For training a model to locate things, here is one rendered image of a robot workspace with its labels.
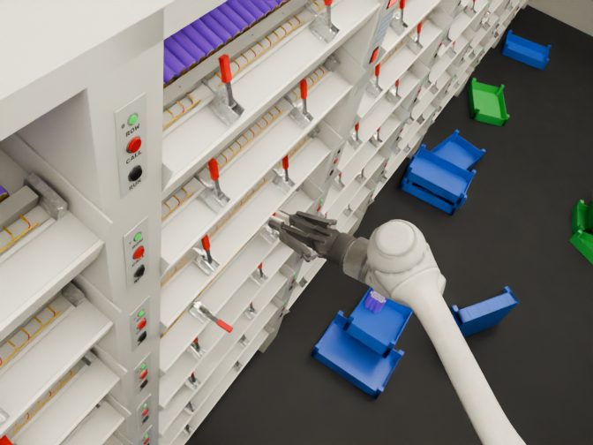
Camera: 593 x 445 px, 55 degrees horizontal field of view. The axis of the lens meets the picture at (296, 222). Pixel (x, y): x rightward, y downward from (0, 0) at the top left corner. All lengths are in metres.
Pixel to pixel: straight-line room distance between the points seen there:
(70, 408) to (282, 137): 0.57
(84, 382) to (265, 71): 0.56
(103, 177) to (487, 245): 2.49
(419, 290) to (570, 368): 1.79
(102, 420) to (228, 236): 0.41
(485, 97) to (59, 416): 3.24
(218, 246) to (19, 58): 0.71
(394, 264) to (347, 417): 1.30
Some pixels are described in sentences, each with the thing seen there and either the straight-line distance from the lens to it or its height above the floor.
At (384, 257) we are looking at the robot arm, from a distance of 1.01.
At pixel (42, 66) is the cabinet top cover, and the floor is 1.75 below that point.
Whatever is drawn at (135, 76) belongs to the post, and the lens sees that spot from 0.55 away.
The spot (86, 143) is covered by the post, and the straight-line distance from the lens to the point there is 0.56.
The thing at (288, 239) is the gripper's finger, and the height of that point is 1.04.
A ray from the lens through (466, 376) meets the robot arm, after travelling 1.10.
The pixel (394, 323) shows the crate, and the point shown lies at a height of 0.03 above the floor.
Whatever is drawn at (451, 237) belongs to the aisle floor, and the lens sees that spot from 2.87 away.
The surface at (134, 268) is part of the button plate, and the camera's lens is 0.77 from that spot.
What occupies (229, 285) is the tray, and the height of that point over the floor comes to 0.94.
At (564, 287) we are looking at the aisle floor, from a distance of 3.01.
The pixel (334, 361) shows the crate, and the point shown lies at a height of 0.00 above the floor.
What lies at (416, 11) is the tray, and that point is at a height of 1.32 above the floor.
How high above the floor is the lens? 2.05
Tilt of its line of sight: 51 degrees down
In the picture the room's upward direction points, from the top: 17 degrees clockwise
